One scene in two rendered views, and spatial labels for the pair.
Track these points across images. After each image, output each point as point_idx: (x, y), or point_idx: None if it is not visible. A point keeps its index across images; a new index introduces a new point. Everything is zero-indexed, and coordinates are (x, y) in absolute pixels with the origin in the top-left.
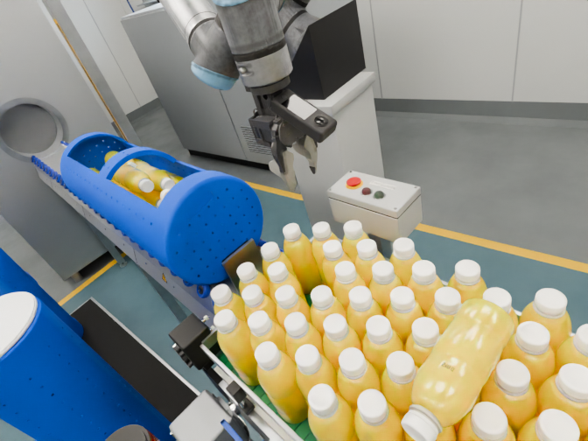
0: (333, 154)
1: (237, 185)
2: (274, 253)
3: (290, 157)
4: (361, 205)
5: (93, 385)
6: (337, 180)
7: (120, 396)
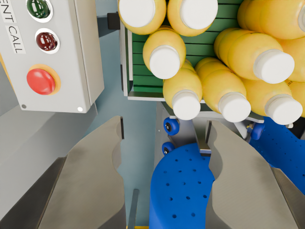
0: (6, 171)
1: (178, 226)
2: (241, 97)
3: (241, 204)
4: (76, 34)
5: (299, 168)
6: (30, 149)
7: (276, 151)
